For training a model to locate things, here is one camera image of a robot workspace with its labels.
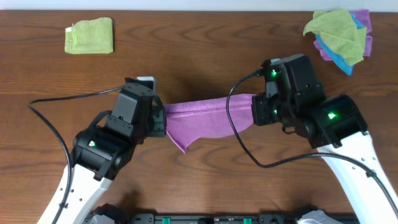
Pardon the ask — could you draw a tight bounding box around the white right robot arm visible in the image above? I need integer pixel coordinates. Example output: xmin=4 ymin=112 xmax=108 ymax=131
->
xmin=252 ymin=54 xmax=397 ymax=223

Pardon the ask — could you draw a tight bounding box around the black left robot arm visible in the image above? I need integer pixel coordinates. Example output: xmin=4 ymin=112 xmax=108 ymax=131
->
xmin=39 ymin=77 xmax=166 ymax=223

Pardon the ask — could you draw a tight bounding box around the green crumpled microfiber cloth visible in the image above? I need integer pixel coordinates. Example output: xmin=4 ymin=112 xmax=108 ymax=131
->
xmin=303 ymin=9 xmax=368 ymax=66

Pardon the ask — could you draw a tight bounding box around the black camera cable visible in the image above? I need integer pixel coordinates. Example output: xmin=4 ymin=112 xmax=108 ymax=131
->
xmin=225 ymin=68 xmax=398 ymax=218
xmin=27 ymin=86 xmax=125 ymax=224

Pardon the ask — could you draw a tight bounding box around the black right camera cable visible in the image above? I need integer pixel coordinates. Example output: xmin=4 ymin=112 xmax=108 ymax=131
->
xmin=225 ymin=68 xmax=398 ymax=218

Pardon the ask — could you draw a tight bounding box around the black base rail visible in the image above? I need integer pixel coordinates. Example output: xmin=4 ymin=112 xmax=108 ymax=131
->
xmin=83 ymin=203 xmax=364 ymax=224

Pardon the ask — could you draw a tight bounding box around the folded green microfiber cloth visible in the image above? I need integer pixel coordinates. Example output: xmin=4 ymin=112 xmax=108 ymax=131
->
xmin=64 ymin=17 xmax=114 ymax=55

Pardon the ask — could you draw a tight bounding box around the blue microfiber cloth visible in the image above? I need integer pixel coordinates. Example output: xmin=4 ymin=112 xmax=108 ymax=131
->
xmin=314 ymin=12 xmax=365 ymax=77

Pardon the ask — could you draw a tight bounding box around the purple microfiber cloth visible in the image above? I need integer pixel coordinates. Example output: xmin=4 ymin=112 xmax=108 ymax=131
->
xmin=165 ymin=93 xmax=253 ymax=152
xmin=313 ymin=9 xmax=373 ymax=61

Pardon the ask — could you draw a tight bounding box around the black left camera cable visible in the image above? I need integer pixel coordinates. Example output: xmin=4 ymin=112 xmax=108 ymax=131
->
xmin=27 ymin=86 xmax=125 ymax=224

